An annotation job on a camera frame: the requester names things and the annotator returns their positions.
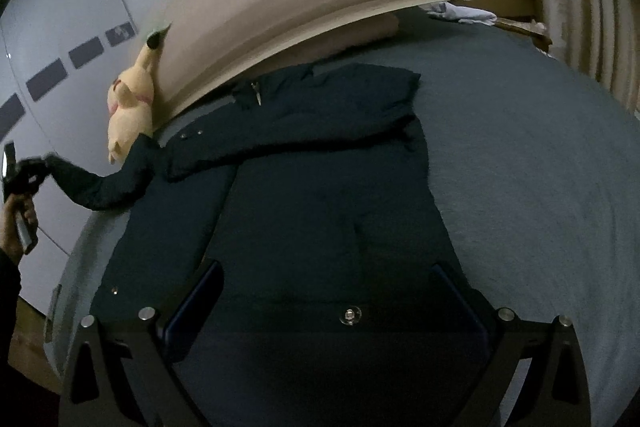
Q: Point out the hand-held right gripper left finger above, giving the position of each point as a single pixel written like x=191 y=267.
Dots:
x=197 y=302

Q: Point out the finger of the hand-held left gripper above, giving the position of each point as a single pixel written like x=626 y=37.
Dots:
x=22 y=188
x=32 y=164

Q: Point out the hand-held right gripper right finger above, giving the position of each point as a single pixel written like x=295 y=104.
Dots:
x=462 y=302

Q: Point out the dark navy jacket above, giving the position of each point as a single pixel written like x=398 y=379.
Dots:
x=325 y=207

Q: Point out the person's left forearm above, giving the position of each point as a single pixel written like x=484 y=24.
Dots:
x=7 y=297

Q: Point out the person's left hand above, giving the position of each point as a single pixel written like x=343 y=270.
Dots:
x=27 y=217

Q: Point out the yellow plush toy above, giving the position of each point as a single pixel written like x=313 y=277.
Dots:
x=130 y=107

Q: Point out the bed with grey sheet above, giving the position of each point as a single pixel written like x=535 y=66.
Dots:
x=525 y=182

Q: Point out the white wardrobe with dark panels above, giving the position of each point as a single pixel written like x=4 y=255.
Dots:
x=65 y=7

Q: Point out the flat cardboard box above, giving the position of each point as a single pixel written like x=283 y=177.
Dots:
x=530 y=34

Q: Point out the brown pillow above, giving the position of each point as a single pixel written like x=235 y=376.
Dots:
x=370 y=32

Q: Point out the white cloth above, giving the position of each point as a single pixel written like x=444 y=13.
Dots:
x=460 y=13

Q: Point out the beige headboard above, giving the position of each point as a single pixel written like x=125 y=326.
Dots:
x=300 y=7

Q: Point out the ribbed beige curtain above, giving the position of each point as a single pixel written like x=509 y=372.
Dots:
x=590 y=7

